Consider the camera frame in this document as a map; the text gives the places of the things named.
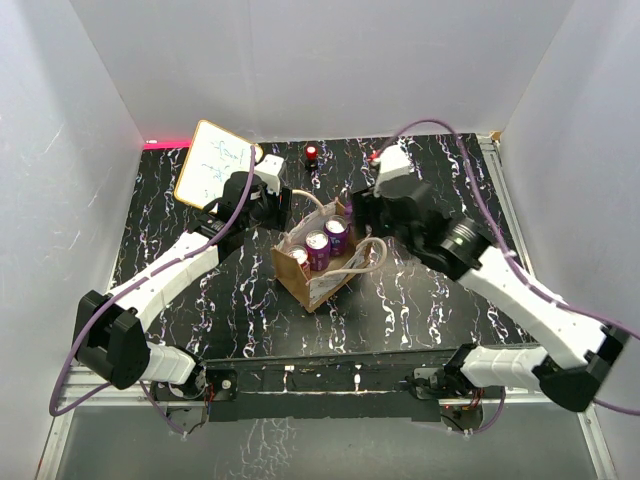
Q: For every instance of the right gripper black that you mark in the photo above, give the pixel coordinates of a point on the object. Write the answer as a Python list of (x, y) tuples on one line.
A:
[(364, 204)]

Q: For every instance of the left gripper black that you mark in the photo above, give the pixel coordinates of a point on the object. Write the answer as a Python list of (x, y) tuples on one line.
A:
[(280, 206)]

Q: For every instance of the burlap canvas bag rope handles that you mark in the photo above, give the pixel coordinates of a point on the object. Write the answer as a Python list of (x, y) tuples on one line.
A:
[(362, 256)]

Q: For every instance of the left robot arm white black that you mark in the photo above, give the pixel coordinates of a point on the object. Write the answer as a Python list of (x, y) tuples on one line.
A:
[(110, 335)]

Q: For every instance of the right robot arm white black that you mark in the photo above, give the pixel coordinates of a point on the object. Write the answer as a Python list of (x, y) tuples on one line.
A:
[(573, 355)]

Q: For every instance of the purple soda can rear right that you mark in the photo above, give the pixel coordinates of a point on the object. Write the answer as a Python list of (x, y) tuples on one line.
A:
[(347, 211)]

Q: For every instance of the purple soda can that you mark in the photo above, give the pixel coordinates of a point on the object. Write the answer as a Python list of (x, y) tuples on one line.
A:
[(318, 246), (336, 229), (347, 211)]

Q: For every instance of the purple soda can rear left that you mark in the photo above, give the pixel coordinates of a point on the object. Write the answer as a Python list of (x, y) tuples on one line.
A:
[(336, 229)]

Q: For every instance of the red button on black base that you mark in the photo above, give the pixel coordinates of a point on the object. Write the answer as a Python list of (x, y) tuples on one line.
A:
[(311, 155)]

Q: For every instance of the purple soda can middle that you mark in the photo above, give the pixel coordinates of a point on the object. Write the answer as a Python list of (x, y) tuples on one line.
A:
[(318, 246)]

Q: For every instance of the red cola can left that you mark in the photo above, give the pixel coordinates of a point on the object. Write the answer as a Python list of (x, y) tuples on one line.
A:
[(301, 255)]

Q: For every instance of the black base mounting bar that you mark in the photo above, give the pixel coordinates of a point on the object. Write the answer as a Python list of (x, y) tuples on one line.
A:
[(406, 384)]

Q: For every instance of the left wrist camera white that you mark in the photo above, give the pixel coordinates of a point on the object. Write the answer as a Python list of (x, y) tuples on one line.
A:
[(269, 170)]

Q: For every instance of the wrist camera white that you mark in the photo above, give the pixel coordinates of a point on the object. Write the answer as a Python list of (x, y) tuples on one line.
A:
[(269, 170), (392, 162)]

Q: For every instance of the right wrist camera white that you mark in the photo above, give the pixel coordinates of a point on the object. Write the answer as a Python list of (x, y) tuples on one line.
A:
[(392, 162)]

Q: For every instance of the whiteboard with yellow frame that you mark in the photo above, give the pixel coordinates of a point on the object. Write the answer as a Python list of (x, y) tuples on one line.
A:
[(214, 154)]

